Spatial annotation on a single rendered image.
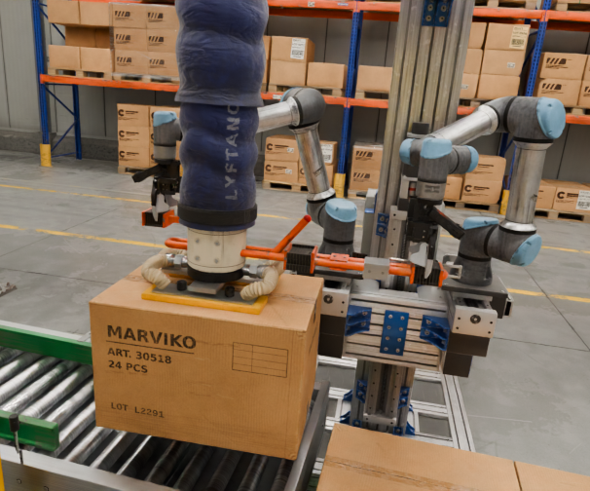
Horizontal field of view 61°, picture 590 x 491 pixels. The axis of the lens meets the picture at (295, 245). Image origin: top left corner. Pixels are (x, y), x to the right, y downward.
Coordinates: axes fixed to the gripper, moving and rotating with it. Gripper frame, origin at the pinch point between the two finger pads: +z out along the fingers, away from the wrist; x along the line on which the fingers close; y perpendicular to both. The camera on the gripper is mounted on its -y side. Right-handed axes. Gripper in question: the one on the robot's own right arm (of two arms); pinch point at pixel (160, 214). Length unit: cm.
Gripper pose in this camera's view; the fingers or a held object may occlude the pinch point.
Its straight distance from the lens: 182.2
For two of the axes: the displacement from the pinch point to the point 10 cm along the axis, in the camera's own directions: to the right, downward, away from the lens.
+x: 1.7, -2.9, 9.4
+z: -0.7, 9.5, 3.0
